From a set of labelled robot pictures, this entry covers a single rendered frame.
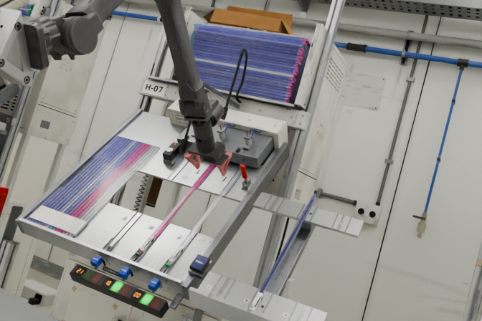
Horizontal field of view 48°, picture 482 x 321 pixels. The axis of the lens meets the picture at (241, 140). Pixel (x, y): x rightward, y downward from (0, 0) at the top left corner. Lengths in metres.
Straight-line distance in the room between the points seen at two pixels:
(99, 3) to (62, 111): 1.90
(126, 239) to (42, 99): 1.38
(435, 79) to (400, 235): 0.98
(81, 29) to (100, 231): 0.86
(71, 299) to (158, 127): 0.74
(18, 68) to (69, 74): 2.02
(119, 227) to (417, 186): 2.06
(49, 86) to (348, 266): 2.02
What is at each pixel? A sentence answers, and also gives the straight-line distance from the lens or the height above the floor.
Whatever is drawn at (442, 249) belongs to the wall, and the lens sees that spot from 3.38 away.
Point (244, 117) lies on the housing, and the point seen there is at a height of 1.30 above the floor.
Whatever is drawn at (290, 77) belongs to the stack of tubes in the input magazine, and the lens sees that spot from 2.08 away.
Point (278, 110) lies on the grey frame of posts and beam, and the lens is 2.08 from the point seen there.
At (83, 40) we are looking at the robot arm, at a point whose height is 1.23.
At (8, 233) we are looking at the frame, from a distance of 2.08.
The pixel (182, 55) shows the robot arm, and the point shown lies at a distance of 1.52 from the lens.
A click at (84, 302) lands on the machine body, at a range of 2.21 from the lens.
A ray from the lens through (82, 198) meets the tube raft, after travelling 1.99.
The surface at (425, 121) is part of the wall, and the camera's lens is 3.48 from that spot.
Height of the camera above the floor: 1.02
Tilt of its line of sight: 5 degrees up
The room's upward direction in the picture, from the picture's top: 16 degrees clockwise
